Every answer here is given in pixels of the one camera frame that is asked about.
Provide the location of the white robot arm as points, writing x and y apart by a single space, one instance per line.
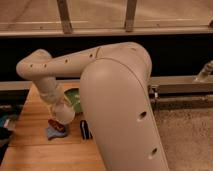
114 98

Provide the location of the green ceramic bowl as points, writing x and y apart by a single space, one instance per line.
73 97

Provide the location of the black white striped eraser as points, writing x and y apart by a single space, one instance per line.
85 132

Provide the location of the red brown toy object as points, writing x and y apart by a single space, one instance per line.
56 125

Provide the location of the blue grey cloth piece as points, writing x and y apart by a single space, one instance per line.
52 133

